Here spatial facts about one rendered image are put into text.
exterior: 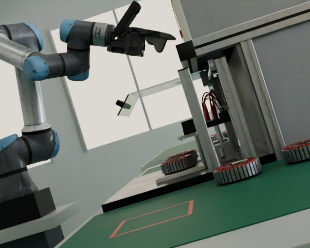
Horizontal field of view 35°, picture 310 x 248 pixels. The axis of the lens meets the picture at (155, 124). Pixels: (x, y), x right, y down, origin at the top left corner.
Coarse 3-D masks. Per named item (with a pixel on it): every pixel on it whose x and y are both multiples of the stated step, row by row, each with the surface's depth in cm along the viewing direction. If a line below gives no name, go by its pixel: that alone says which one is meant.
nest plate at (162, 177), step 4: (196, 164) 154; (200, 164) 149; (188, 168) 148; (192, 168) 144; (196, 168) 144; (200, 168) 143; (204, 168) 143; (176, 172) 148; (180, 172) 144; (184, 172) 144; (188, 172) 144; (192, 172) 144; (160, 176) 151; (164, 176) 147; (168, 176) 144; (172, 176) 144; (176, 176) 144; (180, 176) 144; (156, 180) 145; (160, 180) 145; (164, 180) 144
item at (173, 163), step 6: (180, 156) 156; (186, 156) 147; (192, 156) 148; (168, 162) 147; (174, 162) 146; (180, 162) 146; (186, 162) 146; (192, 162) 148; (162, 168) 149; (168, 168) 147; (174, 168) 146; (180, 168) 147; (186, 168) 147; (168, 174) 149
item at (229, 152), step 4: (228, 140) 153; (216, 144) 152; (220, 144) 147; (224, 144) 146; (228, 144) 146; (216, 148) 147; (224, 148) 146; (228, 148) 146; (232, 148) 146; (224, 152) 146; (228, 152) 146; (232, 152) 146; (220, 156) 147; (228, 156) 146; (232, 156) 146; (220, 160) 147; (224, 160) 147; (228, 160) 146
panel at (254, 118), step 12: (240, 48) 129; (240, 60) 130; (240, 72) 139; (240, 84) 150; (240, 96) 163; (252, 96) 129; (252, 108) 137; (252, 120) 147; (252, 132) 159; (264, 132) 128; (264, 144) 136
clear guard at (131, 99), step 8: (200, 72) 164; (176, 80) 165; (192, 80) 184; (152, 88) 166; (160, 88) 175; (168, 88) 185; (128, 96) 165; (136, 96) 178; (128, 104) 174; (120, 112) 165; (128, 112) 183
